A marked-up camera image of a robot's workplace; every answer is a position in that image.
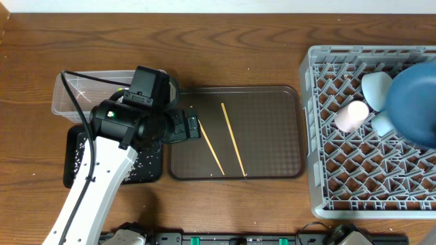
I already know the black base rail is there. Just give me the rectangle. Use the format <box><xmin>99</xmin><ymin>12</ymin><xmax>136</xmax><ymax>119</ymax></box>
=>
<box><xmin>98</xmin><ymin>231</ymin><xmax>409</xmax><ymax>245</ymax></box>

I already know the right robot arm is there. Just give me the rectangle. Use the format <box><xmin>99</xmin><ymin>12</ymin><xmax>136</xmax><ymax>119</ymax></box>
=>
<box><xmin>323</xmin><ymin>224</ymin><xmax>374</xmax><ymax>245</ymax></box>

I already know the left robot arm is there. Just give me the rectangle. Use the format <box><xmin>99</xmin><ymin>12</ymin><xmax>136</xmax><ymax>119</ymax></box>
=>
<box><xmin>44</xmin><ymin>99</ymin><xmax>200</xmax><ymax>244</ymax></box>

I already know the grey dishwasher rack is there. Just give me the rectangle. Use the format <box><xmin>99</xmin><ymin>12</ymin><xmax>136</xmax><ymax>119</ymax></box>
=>
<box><xmin>299</xmin><ymin>46</ymin><xmax>435</xmax><ymax>219</ymax></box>

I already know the pile of white rice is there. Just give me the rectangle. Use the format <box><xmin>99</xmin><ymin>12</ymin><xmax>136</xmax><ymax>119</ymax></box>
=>
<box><xmin>73</xmin><ymin>137</ymin><xmax>89</xmax><ymax>178</ymax></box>

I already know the clear plastic bin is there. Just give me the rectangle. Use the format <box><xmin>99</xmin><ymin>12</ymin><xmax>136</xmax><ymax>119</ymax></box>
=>
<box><xmin>51</xmin><ymin>70</ymin><xmax>134</xmax><ymax>124</ymax></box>

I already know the dark blue plate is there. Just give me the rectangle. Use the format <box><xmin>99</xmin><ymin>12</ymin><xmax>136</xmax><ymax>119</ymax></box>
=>
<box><xmin>386</xmin><ymin>63</ymin><xmax>435</xmax><ymax>148</ymax></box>

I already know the right wooden chopstick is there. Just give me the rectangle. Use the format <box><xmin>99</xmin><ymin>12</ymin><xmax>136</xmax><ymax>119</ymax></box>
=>
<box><xmin>221</xmin><ymin>102</ymin><xmax>247</xmax><ymax>177</ymax></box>

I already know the black plastic tray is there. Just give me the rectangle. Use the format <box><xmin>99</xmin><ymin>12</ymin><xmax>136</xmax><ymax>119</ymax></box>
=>
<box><xmin>63</xmin><ymin>125</ymin><xmax>162</xmax><ymax>189</ymax></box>

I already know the light blue bowl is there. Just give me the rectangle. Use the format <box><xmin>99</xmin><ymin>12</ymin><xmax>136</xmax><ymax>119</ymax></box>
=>
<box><xmin>361</xmin><ymin>71</ymin><xmax>392</xmax><ymax>112</ymax></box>

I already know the left wooden chopstick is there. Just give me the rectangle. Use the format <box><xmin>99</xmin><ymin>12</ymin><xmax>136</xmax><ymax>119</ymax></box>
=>
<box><xmin>198</xmin><ymin>119</ymin><xmax>225</xmax><ymax>176</ymax></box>

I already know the dark brown serving tray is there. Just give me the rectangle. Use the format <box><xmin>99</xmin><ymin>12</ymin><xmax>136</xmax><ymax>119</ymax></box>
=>
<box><xmin>168</xmin><ymin>86</ymin><xmax>306</xmax><ymax>181</ymax></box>

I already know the light blue cup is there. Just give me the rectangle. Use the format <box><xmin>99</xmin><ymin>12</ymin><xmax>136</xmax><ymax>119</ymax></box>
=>
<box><xmin>371</xmin><ymin>111</ymin><xmax>395</xmax><ymax>137</ymax></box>

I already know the wooden chopstick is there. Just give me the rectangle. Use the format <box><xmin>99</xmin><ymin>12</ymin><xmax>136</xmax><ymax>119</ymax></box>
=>
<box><xmin>198</xmin><ymin>119</ymin><xmax>225</xmax><ymax>176</ymax></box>
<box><xmin>221</xmin><ymin>102</ymin><xmax>247</xmax><ymax>177</ymax></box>

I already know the pink cup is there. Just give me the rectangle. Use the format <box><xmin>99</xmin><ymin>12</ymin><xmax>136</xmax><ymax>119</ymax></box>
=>
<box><xmin>334</xmin><ymin>101</ymin><xmax>369</xmax><ymax>133</ymax></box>

